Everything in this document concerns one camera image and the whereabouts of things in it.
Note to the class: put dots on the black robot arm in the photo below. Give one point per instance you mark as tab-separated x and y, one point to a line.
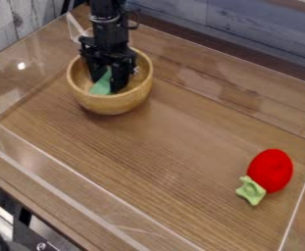
108	9

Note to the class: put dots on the red plush ball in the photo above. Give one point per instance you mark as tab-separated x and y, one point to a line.
271	169

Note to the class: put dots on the small green plastic toy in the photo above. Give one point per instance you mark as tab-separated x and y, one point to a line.
251	191

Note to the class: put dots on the green rectangular block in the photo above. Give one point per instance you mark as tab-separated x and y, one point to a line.
101	87

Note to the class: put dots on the black metal table frame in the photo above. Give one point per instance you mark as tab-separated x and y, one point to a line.
36	234

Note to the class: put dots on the brown wooden bowl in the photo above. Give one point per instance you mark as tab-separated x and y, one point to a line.
113	104

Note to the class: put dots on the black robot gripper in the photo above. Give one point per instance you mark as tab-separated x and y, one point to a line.
107	48

